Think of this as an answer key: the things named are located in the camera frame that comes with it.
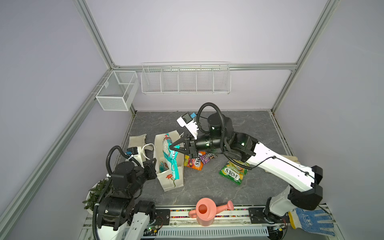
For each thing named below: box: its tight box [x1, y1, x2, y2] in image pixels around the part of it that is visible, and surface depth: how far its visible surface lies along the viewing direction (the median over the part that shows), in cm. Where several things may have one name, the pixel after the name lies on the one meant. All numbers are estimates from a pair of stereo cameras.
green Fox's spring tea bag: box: [219, 159, 250, 186], surface depth 88 cm
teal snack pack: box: [162, 133, 180, 180], surface depth 53 cm
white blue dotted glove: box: [288, 207, 336, 237], surface depth 74 cm
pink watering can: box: [188, 197, 234, 227], surface depth 68 cm
